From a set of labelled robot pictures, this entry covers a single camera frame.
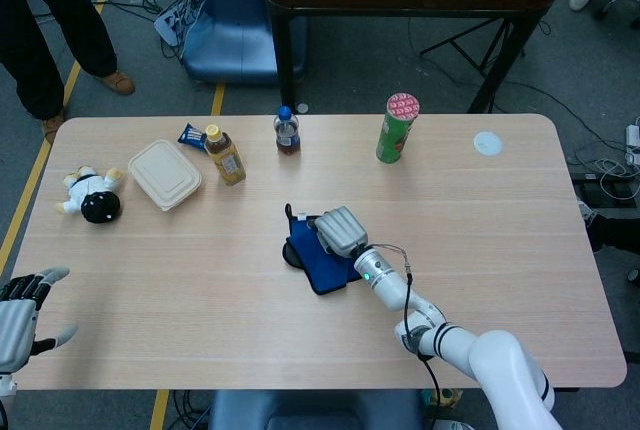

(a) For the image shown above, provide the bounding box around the yellow tea bottle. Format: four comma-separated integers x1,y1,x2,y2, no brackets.
204,124,247,187

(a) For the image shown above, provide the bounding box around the black and white plush doll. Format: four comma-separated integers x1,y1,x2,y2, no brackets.
53,164,125,225

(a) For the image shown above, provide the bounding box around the standing person in black trousers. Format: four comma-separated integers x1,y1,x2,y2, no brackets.
0,0,119,121

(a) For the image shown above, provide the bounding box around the printed white paper sheet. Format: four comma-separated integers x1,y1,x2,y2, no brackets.
153,0,201,46

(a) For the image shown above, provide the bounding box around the black trouser leg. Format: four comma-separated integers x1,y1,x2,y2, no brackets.
579,199,640,257

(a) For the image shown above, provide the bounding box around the blue grey robot torso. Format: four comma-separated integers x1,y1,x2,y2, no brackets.
208,389,426,430

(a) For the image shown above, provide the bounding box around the brown shoe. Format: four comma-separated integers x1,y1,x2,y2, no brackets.
94,68,136,97
40,109,66,146

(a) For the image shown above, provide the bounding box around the black folding stand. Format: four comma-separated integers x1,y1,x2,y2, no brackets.
419,17,527,82

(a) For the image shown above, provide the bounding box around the white power strip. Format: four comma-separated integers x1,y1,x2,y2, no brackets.
624,124,640,166

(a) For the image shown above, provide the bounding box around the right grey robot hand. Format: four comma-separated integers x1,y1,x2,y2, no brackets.
305,206,370,257

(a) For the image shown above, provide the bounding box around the colourful toy under table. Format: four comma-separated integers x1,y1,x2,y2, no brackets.
423,387,464,409

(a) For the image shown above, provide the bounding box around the cola bottle with blue cap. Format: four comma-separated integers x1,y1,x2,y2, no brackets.
272,105,303,157

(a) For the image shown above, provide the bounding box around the blue cloth with black trim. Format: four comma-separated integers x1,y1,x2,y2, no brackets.
279,202,364,296

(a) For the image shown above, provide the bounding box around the blue snack packet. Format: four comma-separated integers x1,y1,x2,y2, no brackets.
177,122,209,151

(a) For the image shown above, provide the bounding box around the green chips can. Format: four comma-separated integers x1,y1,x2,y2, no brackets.
375,92,421,165

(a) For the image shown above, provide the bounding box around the white loose cable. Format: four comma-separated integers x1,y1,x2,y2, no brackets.
573,139,634,199

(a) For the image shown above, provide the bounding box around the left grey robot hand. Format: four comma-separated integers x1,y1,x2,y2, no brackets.
0,264,80,376

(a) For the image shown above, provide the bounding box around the office chair base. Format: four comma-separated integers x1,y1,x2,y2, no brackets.
594,0,640,31

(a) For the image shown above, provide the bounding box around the beige lidded lunch box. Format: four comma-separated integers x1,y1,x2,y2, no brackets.
127,139,204,212

